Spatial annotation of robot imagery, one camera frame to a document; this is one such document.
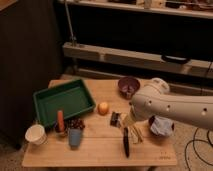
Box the black handled brush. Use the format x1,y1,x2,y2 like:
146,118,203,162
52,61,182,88
110,112,130,157

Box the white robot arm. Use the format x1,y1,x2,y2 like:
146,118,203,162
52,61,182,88
122,78,213,131

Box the wooden tongs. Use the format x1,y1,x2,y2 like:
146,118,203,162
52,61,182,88
129,126,143,144

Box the orange round fruit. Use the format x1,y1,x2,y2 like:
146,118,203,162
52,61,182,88
98,102,109,115

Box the black bowl with cloth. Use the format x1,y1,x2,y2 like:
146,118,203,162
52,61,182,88
149,116,174,137

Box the dark purple bowl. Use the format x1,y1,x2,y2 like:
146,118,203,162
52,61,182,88
118,76,140,99

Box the blue plastic cup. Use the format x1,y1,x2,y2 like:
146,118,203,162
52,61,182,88
68,129,82,147

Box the dark red grape bunch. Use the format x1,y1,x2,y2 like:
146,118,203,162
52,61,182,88
68,119,85,130

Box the green plastic tray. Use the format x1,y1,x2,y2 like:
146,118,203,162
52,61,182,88
33,79,96,128

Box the red carrot toy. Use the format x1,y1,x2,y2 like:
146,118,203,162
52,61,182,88
57,110,65,132

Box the white paper cup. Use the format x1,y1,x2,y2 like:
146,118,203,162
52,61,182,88
25,124,47,145

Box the metal pole stand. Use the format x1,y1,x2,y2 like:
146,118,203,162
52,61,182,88
64,0,77,46

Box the black floor cable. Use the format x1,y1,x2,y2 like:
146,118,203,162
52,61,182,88
183,126,213,171

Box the black handle on shelf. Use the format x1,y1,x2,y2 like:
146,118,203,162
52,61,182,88
161,55,191,64

